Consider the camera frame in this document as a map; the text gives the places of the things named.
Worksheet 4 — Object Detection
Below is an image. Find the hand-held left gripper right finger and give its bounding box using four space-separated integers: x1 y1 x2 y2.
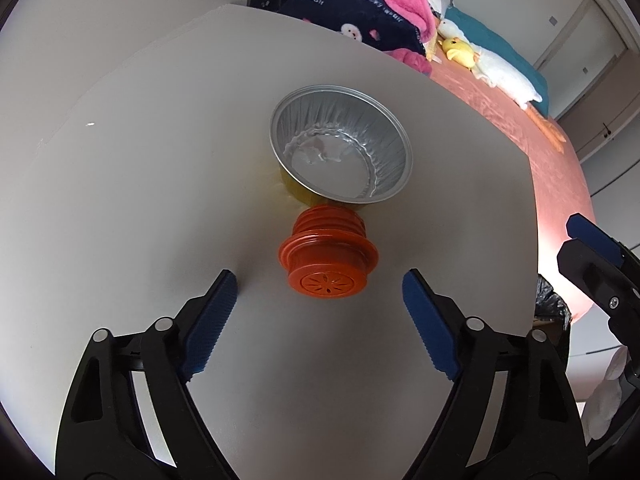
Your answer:
402 268 587 480

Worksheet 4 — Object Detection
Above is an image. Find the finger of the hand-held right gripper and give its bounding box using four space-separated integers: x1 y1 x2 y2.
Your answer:
556 239 640 348
566 213 640 281

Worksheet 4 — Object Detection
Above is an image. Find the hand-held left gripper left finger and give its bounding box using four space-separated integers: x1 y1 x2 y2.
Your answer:
56 269 238 480

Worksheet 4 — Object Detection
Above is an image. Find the black trash bag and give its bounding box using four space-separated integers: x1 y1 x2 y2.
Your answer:
535 274 572 331

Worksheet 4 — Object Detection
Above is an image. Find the orange plastic cap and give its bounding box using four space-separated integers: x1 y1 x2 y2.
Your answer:
278 204 379 300

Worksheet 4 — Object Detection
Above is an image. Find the bed with pink sheet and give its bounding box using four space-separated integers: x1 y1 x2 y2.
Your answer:
430 60 601 321

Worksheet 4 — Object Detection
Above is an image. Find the white fluffy cloth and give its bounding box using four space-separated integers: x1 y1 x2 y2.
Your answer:
582 347 632 441

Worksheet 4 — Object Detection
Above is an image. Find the aluminium foil bowl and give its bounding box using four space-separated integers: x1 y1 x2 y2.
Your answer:
270 85 415 207

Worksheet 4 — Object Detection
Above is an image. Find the white goose plush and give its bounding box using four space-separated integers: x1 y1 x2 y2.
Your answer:
439 19 568 151

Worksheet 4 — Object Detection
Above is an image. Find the yellow duck plush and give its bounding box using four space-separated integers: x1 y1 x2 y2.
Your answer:
441 37 476 68

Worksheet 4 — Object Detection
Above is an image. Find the pink fleece blanket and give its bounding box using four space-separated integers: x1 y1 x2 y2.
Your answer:
370 0 438 43

